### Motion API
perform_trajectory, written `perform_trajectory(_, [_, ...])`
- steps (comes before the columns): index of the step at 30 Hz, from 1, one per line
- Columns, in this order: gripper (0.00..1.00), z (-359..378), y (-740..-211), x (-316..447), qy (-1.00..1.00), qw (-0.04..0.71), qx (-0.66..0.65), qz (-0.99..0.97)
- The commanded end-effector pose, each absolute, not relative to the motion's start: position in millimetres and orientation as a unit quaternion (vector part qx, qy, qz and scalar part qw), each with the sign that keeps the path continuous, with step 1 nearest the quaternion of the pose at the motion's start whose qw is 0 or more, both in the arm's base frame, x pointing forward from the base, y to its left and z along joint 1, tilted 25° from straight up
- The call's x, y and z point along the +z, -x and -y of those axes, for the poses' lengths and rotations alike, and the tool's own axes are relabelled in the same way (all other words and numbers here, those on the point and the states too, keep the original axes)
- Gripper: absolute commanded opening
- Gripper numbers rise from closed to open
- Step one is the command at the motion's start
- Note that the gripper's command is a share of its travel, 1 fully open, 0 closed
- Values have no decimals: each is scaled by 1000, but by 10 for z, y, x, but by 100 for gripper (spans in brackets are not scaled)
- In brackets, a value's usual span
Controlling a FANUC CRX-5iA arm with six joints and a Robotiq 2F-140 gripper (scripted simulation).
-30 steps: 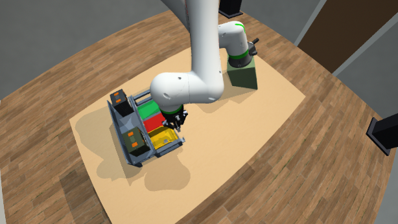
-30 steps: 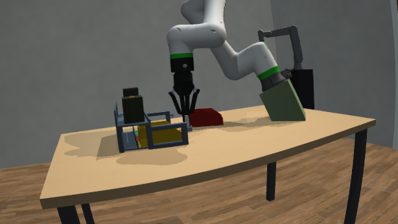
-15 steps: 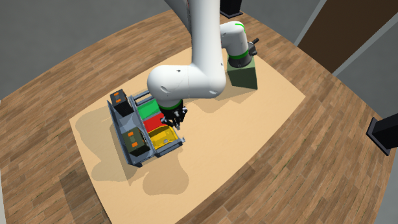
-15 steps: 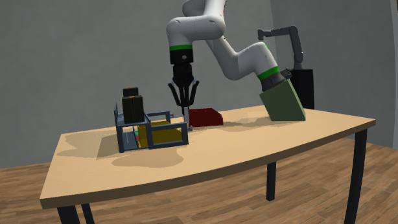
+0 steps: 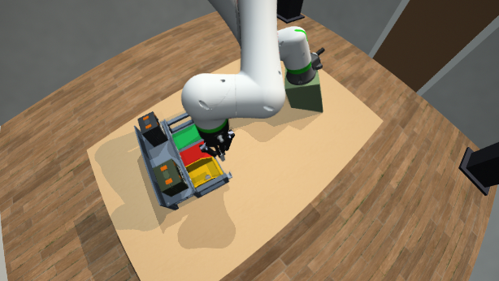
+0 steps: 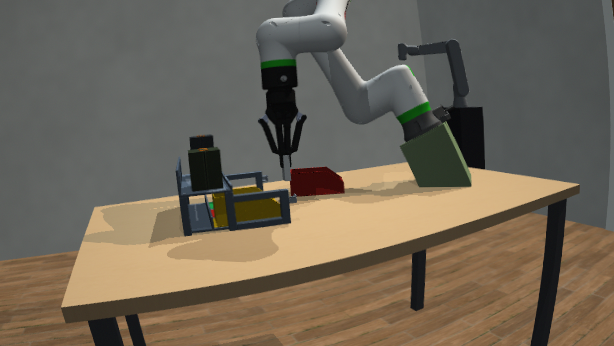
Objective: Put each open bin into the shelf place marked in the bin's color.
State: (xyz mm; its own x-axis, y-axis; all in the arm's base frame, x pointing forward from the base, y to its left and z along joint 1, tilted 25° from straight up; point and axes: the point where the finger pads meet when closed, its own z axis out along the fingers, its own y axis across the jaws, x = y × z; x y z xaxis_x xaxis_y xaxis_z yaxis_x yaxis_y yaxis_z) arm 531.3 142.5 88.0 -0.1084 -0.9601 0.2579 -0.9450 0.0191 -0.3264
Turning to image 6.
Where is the red bin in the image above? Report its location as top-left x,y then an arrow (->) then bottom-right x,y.
290,167 -> 344,197

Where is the yellow bin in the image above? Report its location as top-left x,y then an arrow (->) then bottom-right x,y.
212,186 -> 281,227

